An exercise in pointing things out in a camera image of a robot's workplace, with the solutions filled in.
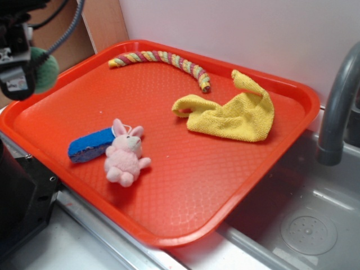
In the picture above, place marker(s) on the green rubber ball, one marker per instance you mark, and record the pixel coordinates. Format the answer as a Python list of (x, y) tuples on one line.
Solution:
[(46, 72)]

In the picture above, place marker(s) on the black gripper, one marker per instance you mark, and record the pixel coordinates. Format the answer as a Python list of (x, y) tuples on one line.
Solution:
[(17, 69)]

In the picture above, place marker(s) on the red plastic tray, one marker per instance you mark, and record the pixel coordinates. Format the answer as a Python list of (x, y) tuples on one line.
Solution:
[(194, 180)]

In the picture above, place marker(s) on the pink plush bunny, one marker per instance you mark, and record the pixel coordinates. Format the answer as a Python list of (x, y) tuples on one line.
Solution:
[(124, 160)]

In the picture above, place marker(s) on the yellow cloth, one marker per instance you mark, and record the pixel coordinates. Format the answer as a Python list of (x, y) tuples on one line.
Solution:
[(246, 117)]

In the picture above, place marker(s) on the grey faucet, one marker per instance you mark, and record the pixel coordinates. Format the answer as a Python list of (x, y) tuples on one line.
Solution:
[(340, 122)]

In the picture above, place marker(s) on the multicolour braided rope toy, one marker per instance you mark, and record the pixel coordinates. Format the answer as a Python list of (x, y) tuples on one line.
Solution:
[(192, 69)]

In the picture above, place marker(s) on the grey sink basin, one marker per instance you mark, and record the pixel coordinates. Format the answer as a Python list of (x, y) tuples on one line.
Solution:
[(301, 215)]

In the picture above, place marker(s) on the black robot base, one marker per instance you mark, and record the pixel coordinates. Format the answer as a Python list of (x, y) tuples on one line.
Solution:
[(28, 192)]

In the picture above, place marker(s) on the blue sponge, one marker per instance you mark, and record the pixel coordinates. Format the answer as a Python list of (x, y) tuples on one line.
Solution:
[(91, 146)]

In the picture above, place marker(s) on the wooden board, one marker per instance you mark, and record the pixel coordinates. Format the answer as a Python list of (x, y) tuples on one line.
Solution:
[(105, 23)]

